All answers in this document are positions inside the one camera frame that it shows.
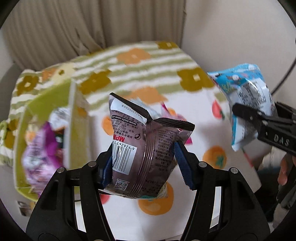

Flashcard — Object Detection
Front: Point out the blue white snack packet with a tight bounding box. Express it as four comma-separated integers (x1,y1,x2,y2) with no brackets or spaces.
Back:
208,63,276,151

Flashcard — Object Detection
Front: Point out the purple snack packet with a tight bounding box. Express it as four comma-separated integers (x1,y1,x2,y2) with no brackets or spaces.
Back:
21,121,62,195

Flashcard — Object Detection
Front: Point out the brown maroon snack packet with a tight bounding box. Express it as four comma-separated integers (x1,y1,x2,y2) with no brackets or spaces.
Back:
104,93,195,199

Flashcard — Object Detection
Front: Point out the person's right hand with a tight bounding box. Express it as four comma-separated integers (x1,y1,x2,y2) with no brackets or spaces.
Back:
277,155,288,186

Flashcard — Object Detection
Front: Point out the white persimmon print cloth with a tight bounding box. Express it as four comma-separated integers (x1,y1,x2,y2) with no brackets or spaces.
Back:
74,87,262,241

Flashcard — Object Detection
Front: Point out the pink magenta snack packet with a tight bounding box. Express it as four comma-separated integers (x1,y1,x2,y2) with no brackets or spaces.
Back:
161,102,193,145

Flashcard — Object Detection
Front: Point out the green striped flower blanket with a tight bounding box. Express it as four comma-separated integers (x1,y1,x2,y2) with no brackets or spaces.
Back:
1,41,214,166

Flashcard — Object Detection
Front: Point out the green cardboard storage box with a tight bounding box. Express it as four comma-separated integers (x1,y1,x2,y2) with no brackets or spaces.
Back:
13,80,91,202

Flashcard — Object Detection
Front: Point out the beige curtain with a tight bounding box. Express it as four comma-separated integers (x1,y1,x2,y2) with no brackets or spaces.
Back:
2,1,186,70

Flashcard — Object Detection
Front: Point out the black cable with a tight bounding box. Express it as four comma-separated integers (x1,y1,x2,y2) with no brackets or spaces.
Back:
270,37,296,96

